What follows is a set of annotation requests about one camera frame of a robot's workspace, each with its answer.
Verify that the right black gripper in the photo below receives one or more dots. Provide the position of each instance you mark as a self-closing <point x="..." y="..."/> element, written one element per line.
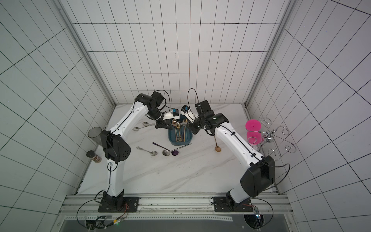
<point x="192" y="126"/>

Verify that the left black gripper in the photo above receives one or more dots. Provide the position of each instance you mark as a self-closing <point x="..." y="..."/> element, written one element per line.
<point x="164" y="124"/>

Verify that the teal plastic storage box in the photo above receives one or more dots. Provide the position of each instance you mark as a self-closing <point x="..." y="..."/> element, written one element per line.
<point x="186" y="134"/>

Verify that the gold ornate handle spoon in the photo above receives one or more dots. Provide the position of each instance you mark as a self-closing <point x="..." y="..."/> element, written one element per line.
<point x="178" y="134"/>

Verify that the purple iridescent spoon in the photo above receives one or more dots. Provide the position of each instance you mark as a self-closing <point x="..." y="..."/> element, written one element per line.
<point x="160" y="146"/>

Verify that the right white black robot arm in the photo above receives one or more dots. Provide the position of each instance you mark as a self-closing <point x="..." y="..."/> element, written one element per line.
<point x="259" y="170"/>

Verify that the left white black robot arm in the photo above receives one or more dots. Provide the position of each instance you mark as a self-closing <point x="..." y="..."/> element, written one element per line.
<point x="117" y="149"/>

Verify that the silver matte round spoon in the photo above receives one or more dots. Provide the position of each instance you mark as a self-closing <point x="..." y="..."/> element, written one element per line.
<point x="175" y="149"/>

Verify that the small ornate silver spoon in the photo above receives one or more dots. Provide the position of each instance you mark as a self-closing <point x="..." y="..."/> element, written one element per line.
<point x="152" y="153"/>

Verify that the pink plastic cup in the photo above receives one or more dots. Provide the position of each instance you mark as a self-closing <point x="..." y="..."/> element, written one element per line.
<point x="254" y="136"/>

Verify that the clear plastic cup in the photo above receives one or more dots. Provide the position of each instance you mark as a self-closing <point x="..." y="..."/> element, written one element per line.
<point x="94" y="135"/>

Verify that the small brown spice jar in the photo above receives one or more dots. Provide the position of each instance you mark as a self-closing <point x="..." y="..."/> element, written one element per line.
<point x="93" y="156"/>

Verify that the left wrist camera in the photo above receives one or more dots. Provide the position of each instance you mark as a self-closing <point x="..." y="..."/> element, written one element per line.
<point x="172" y="114"/>

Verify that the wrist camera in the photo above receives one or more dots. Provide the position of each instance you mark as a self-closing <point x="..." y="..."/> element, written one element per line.
<point x="172" y="114"/>
<point x="185" y="111"/>

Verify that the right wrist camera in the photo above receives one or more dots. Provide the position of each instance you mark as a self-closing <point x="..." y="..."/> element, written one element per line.
<point x="185" y="111"/>

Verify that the silver spoon with printed handle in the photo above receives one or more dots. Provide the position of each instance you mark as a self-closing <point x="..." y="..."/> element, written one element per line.
<point x="146" y="124"/>

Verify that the chrome wire cup rack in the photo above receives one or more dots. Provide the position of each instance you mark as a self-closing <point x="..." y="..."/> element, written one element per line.
<point x="269" y="146"/>

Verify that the aluminium mounting rail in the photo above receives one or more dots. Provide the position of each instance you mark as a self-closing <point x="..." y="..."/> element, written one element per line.
<point x="84" y="207"/>

